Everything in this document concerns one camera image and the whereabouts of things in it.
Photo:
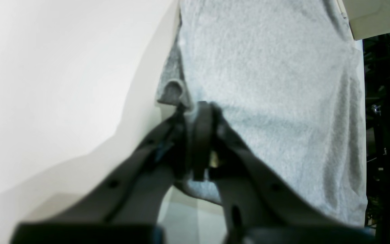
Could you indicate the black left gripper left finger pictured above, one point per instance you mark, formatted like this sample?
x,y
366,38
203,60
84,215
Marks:
x,y
124,207

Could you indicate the grey T-shirt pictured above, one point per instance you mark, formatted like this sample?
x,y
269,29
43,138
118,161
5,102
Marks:
x,y
284,74

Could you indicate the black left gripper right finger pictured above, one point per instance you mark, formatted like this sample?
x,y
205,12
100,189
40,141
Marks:
x,y
262,209

